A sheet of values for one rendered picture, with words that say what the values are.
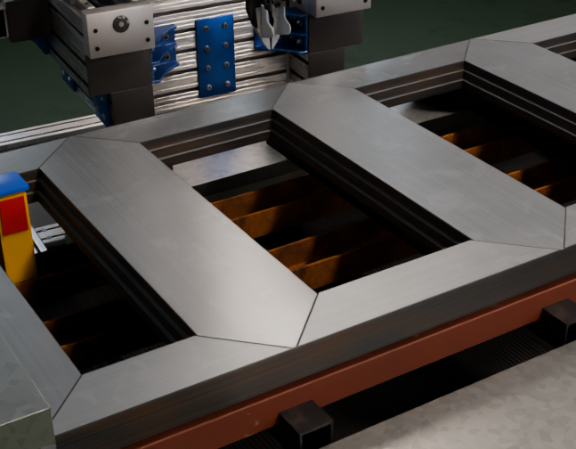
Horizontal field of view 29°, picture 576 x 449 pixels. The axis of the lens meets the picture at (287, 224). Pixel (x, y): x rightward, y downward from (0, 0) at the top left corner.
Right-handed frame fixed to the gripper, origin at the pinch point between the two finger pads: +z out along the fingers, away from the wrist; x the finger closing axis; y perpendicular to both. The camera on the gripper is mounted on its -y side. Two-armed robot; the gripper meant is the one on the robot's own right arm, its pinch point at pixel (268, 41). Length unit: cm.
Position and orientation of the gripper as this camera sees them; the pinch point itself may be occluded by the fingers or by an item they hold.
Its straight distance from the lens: 220.6
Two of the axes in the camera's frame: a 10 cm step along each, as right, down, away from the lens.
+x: 8.5, -2.7, 4.5
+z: 0.2, 8.7, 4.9
